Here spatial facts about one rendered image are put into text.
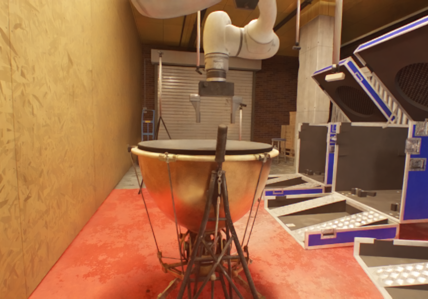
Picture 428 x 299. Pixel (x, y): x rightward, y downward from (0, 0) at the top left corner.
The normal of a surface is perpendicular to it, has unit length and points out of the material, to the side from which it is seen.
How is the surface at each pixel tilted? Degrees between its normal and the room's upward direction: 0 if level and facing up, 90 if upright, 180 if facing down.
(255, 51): 149
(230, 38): 96
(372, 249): 90
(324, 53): 90
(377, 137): 90
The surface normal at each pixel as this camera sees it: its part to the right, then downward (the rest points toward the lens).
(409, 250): -0.18, 0.10
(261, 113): 0.20, 0.11
